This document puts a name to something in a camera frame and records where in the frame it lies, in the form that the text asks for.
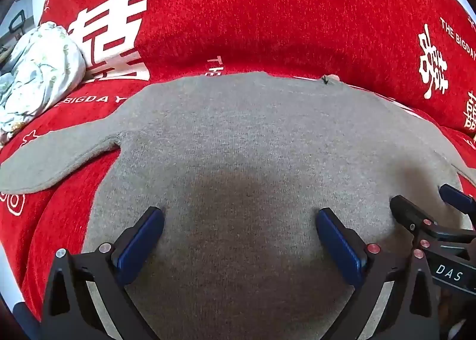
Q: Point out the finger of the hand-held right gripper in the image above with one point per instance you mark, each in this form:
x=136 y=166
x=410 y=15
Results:
x=407 y=211
x=457 y=196

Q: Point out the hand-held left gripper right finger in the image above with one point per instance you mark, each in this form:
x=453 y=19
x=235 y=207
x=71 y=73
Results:
x=340 y=247

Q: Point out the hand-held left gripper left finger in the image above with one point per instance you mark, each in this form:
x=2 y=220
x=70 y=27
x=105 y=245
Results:
x=143 y=239

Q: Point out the grey knit sweater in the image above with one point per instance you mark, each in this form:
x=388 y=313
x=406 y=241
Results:
x=238 y=139

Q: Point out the white floral crumpled cloth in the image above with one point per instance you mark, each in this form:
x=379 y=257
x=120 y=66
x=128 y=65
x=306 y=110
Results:
x=41 y=64

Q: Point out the red printed sofa cover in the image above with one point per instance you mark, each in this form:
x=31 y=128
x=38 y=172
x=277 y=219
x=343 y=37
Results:
x=260 y=8

